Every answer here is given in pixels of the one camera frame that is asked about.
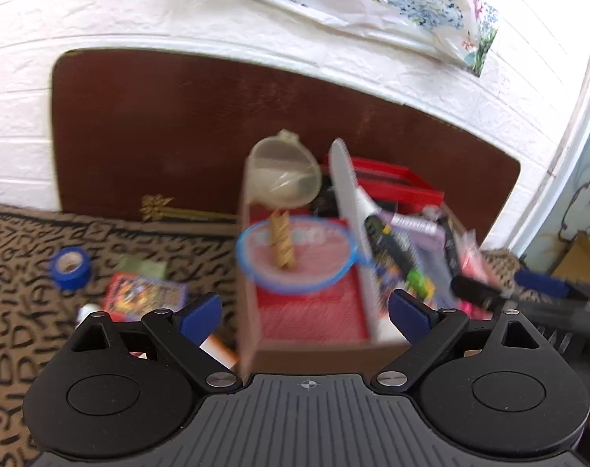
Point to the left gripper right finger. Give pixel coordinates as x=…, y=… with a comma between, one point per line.
x=431, y=334

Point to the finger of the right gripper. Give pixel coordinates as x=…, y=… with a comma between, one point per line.
x=547, y=285
x=477, y=294

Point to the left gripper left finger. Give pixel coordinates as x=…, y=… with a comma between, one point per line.
x=180, y=336

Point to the playing card box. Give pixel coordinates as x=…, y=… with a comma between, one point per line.
x=130, y=296

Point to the green small box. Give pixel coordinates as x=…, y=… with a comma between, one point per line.
x=143, y=267

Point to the blue tape roll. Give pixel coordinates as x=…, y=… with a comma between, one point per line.
x=70, y=269

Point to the orange white medicine box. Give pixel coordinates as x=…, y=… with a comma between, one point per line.
x=217, y=350

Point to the white floral cream tube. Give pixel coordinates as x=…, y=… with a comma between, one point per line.
x=85, y=311

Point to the pink plastic pouch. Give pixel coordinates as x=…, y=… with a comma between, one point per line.
x=473, y=264

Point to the cardboard box on floor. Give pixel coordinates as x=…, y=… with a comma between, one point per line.
x=575, y=265

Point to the black green marker pen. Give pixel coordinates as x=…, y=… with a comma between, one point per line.
x=395, y=260

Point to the cardboard storage box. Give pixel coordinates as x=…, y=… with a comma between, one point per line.
x=258, y=354

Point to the red booklet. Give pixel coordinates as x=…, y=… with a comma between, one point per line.
x=333, y=314

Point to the blue rimmed strainer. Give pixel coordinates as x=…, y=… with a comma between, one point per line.
x=324, y=252

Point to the white plastic knife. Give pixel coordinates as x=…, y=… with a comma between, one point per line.
x=354, y=205

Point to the clear plastic measuring cup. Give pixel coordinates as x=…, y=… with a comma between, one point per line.
x=281, y=173

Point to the dark wooden headboard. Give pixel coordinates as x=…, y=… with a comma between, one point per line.
x=127, y=123

